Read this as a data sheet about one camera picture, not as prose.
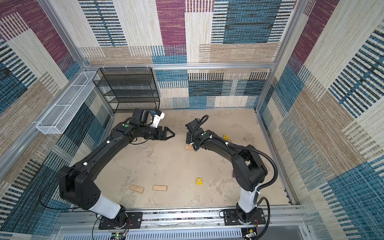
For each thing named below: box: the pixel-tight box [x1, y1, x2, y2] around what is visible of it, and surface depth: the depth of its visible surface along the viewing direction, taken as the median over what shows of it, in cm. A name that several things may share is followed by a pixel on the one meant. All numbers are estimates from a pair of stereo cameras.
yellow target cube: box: [196, 178, 203, 185], surface depth 86 cm
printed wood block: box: [129, 184, 145, 194], surface depth 85 cm
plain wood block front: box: [152, 185, 168, 192], surface depth 85 cm
